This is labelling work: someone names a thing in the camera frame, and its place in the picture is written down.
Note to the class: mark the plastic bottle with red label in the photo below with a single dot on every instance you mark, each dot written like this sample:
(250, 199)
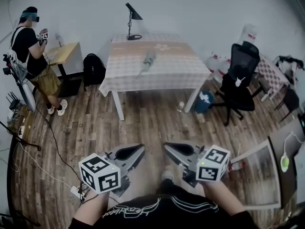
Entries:
(237, 166)

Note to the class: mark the white framed mirror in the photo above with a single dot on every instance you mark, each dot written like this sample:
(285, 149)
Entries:
(259, 175)

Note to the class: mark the black stool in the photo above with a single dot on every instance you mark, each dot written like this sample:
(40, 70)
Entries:
(290, 100)

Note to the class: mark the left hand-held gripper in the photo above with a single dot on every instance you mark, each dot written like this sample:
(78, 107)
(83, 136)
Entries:
(98, 175)

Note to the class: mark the green device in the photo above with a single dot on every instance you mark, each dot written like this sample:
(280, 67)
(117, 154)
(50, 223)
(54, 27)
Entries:
(285, 163)

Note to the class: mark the white plastic bags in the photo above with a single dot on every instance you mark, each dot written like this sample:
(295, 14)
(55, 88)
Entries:
(218, 64)

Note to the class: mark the white power strip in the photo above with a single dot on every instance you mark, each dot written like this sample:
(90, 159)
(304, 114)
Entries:
(76, 191)

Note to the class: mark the white bag with red label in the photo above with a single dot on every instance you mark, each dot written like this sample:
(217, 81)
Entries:
(249, 33)

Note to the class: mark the checkered tablecloth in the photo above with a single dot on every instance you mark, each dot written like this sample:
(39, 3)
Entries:
(166, 70)

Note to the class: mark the black router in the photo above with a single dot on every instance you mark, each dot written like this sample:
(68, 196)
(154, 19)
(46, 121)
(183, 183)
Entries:
(14, 102)

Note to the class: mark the grey umbrella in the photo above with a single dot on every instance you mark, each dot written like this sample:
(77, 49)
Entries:
(149, 59)

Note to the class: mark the black desk lamp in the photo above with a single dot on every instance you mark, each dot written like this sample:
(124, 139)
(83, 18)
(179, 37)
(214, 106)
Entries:
(133, 14)

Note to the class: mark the black tripod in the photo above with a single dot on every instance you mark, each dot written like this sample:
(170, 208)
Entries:
(21, 141)

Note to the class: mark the person's black printed shirt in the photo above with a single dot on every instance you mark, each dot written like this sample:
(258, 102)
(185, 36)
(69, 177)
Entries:
(166, 213)

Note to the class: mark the blue trash bin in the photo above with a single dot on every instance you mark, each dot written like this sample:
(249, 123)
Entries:
(202, 105)

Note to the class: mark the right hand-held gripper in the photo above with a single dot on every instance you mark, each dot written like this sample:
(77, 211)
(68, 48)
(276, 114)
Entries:
(209, 170)

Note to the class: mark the black backpack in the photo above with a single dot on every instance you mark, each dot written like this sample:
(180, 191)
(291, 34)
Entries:
(93, 70)

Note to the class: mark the person's left forearm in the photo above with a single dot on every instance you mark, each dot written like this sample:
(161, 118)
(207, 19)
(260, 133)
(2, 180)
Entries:
(91, 206)

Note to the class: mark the pile of dark clothes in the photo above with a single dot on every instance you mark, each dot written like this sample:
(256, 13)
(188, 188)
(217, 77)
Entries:
(288, 61)

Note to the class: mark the black office chair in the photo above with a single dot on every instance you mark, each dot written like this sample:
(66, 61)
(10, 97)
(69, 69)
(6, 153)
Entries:
(240, 92)

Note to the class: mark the black desk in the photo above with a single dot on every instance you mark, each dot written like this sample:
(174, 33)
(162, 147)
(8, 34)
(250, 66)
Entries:
(288, 185)

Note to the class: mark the person's shoe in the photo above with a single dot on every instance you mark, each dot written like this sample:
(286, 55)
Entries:
(167, 175)

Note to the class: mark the person's right forearm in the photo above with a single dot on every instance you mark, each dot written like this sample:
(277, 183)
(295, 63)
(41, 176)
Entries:
(221, 197)

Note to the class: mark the red checkered cloth table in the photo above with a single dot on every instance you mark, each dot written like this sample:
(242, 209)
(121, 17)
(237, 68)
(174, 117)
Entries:
(271, 75)

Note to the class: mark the small wooden table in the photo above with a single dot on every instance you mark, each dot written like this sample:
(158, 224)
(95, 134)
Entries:
(65, 51)

